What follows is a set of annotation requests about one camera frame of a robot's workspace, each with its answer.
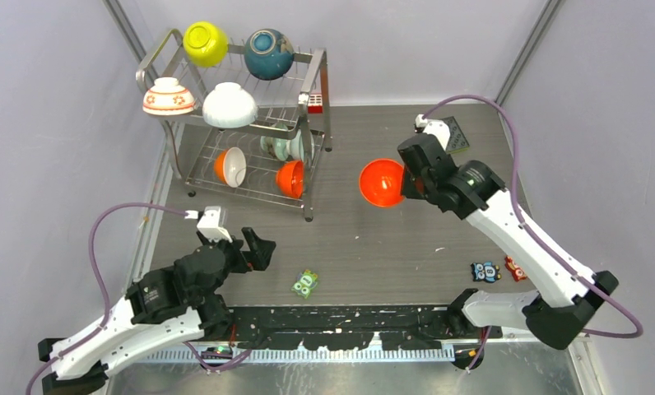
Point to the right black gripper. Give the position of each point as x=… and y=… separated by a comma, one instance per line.
x=408, y=188

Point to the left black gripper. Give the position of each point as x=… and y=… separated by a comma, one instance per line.
x=259, y=256

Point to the orange plastic bowl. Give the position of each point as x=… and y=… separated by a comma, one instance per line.
x=289, y=179
x=380, y=183

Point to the orange bowl white inside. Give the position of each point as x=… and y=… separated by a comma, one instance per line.
x=230, y=167

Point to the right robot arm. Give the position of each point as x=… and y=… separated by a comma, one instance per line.
x=560, y=306

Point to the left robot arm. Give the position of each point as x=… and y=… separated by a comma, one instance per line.
x=171, y=305

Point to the metal two-tier dish rack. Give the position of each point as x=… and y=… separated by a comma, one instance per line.
x=192, y=145

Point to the dark grey studded baseplate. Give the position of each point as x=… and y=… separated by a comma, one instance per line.
x=457, y=141

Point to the green owl puzzle piece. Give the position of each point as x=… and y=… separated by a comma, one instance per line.
x=305, y=283

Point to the pale green ceramic bowl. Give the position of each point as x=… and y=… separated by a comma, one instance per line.
x=275, y=147

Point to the blue owl puzzle piece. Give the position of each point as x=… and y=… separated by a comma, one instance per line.
x=485, y=272

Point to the red white toy block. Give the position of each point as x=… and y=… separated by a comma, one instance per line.
x=315, y=104

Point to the plain white bowl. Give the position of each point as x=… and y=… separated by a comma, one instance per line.
x=229, y=105

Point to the white bowl red pattern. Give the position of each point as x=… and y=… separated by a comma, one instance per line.
x=168, y=97

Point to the dark blue ceramic bowl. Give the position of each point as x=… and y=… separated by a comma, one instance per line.
x=268, y=54

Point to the yellow bowl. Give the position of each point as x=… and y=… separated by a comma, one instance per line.
x=205, y=44

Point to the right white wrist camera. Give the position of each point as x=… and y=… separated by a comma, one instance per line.
x=435, y=127

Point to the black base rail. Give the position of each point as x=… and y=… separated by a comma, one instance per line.
x=340, y=327

